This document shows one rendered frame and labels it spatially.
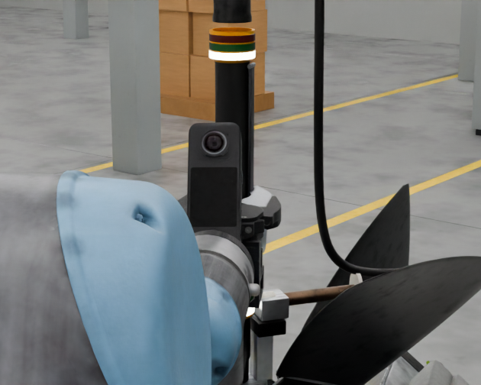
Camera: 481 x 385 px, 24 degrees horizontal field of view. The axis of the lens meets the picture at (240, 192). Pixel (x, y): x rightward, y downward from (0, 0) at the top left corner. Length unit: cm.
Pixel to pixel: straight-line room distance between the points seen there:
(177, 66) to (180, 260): 911
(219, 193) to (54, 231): 51
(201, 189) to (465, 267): 28
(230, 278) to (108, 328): 41
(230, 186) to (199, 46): 849
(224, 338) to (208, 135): 25
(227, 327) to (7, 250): 35
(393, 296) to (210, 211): 22
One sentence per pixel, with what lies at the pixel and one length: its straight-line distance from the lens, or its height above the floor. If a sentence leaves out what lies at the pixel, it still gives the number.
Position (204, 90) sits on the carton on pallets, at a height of 22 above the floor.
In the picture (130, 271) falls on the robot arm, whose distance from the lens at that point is 43.
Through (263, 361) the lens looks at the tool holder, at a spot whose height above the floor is 131.
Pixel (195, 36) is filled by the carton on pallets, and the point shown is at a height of 67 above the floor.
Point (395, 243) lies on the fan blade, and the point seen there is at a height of 135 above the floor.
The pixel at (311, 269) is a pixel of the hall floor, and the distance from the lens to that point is 553.
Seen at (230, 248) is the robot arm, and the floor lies 150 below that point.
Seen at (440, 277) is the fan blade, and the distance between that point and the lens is 108.
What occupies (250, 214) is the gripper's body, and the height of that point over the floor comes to 150.
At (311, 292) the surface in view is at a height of 138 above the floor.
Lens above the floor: 176
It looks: 15 degrees down
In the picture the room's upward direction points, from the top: straight up
